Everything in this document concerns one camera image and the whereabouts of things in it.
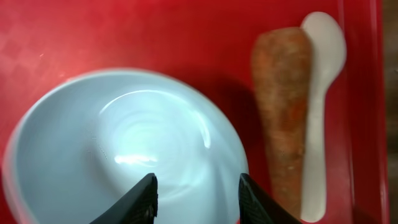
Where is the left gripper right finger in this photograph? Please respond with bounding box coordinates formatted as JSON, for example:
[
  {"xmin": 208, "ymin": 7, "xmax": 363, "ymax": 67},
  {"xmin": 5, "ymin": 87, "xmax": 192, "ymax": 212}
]
[{"xmin": 238, "ymin": 173, "xmax": 301, "ymax": 224}]

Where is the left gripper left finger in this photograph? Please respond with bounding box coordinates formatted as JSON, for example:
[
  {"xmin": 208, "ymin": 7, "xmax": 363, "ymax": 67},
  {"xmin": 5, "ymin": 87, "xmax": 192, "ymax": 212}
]
[{"xmin": 90, "ymin": 173, "xmax": 158, "ymax": 224}]

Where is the small light blue bowl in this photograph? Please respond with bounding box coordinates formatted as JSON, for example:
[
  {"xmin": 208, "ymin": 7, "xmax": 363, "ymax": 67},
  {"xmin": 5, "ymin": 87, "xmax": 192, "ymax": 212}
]
[{"xmin": 2, "ymin": 68, "xmax": 248, "ymax": 223}]

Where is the carrot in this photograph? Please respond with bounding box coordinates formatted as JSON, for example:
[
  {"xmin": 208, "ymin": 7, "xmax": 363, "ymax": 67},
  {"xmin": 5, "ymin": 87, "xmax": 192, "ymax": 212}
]
[{"xmin": 251, "ymin": 27, "xmax": 313, "ymax": 218}]

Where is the white plastic spoon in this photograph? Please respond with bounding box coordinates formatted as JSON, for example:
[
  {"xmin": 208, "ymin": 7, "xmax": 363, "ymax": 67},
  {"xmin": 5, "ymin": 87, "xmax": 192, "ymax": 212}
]
[{"xmin": 300, "ymin": 12, "xmax": 346, "ymax": 223}]

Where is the red serving tray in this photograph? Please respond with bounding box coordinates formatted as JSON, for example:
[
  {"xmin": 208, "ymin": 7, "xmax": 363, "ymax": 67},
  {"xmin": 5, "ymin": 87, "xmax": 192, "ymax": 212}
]
[{"xmin": 1, "ymin": 0, "xmax": 390, "ymax": 223}]

